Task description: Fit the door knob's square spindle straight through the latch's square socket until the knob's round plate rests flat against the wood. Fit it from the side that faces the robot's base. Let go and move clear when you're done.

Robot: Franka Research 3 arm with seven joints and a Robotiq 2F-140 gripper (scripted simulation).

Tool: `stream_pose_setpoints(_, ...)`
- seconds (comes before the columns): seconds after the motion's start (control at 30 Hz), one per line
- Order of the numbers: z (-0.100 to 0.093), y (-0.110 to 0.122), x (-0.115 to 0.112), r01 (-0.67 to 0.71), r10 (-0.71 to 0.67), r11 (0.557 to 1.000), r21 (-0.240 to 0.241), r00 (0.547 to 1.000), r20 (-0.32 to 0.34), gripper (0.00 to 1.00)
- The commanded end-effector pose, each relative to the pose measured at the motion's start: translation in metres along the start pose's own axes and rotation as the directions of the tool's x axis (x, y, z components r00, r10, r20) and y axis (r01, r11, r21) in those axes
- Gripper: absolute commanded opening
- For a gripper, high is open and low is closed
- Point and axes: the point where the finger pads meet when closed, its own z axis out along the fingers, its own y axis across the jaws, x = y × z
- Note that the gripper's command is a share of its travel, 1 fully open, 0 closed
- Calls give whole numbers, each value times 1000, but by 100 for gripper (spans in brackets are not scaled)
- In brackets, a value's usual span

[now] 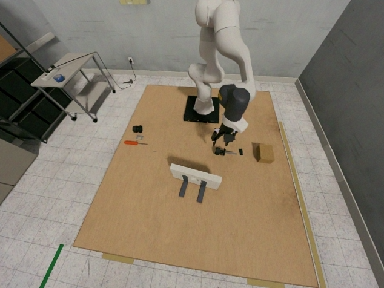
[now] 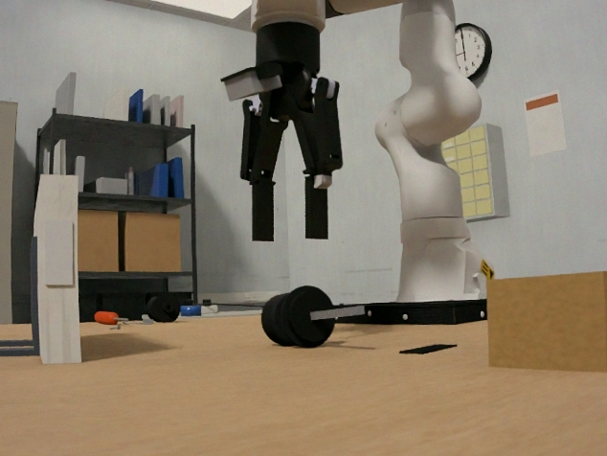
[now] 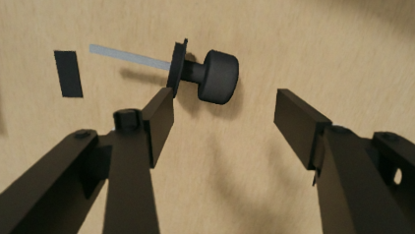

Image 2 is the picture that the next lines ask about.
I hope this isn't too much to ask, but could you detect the brown cardboard box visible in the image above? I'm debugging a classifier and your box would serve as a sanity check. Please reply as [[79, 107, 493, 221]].
[[486, 271, 607, 373]]

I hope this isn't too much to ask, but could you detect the red-handled screwdriver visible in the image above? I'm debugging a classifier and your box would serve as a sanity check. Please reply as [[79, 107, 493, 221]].
[[95, 311, 128, 325]]

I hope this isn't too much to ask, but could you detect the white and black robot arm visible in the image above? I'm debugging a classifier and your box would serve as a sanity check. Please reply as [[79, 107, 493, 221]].
[[221, 0, 496, 303]]

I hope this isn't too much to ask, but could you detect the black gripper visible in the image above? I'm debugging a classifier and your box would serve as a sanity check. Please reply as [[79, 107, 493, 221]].
[[239, 22, 344, 241]]

